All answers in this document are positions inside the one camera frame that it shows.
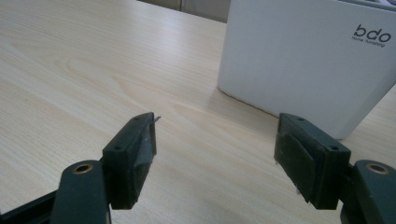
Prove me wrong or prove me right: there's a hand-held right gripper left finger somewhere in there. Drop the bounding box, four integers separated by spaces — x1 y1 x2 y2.
102 111 162 210

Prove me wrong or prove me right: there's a white plastic storage box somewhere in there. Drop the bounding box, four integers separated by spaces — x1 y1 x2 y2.
217 0 396 140

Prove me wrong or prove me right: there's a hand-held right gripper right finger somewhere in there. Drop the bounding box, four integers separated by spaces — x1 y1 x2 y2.
274 112 352 211

